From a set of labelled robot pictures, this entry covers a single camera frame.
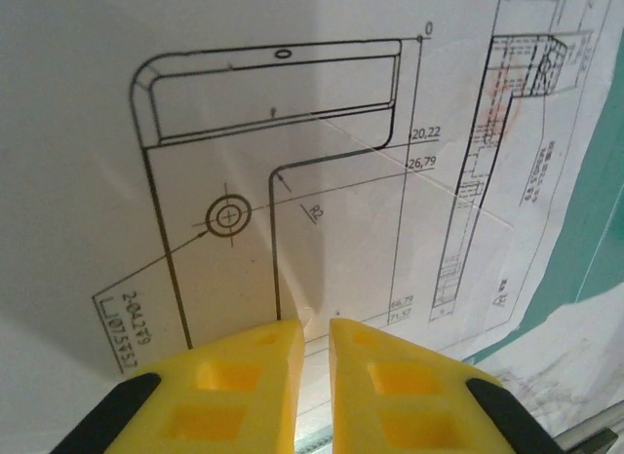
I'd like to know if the white printed paper sheet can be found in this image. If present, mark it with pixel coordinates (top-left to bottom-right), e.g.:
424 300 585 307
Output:
467 302 624 431

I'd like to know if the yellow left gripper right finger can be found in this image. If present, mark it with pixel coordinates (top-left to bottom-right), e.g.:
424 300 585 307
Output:
330 318 569 454

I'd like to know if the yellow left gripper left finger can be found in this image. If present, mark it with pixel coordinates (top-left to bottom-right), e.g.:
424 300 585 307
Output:
48 318 304 454

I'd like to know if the white technical drawing paper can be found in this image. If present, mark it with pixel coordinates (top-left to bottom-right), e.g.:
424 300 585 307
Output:
0 0 624 426

